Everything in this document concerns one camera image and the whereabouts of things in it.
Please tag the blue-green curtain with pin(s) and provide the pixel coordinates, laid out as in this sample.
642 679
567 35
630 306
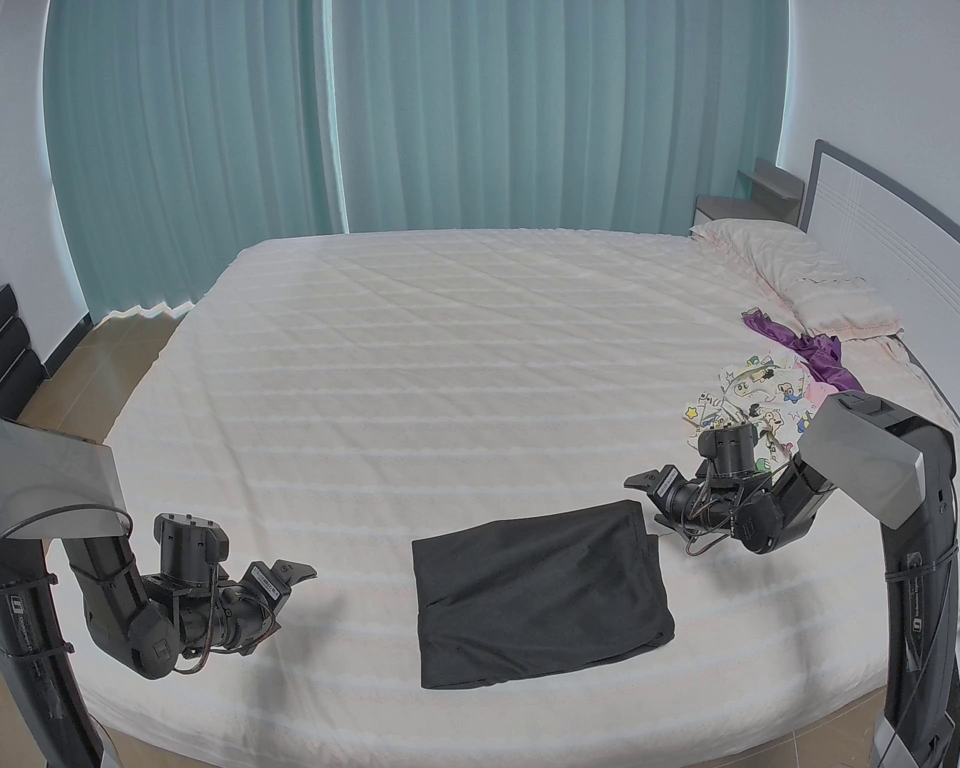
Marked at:
555 112
195 150

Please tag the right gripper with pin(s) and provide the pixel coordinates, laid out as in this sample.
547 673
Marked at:
679 502

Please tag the bed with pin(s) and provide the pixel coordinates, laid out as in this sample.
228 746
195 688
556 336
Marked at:
450 360

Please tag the black chest of drawers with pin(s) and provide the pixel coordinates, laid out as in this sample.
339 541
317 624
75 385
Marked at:
15 352

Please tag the cream pillow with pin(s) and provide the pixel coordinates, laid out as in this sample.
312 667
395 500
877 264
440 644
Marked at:
810 277

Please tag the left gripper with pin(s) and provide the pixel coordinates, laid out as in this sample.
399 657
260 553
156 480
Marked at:
266 600

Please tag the black T-shirt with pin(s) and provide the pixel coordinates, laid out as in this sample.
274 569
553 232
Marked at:
540 592

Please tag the white printed pyjama top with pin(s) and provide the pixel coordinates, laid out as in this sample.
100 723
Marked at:
757 390

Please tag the purple satin garment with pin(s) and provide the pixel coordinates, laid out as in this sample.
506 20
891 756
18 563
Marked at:
817 352

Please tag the grey bedside table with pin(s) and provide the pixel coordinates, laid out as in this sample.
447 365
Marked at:
750 199

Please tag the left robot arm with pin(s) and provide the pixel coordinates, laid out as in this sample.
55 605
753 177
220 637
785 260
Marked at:
112 592

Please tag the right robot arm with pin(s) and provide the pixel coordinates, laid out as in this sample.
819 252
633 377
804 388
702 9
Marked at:
862 457

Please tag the pink garment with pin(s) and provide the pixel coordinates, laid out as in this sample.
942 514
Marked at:
819 390

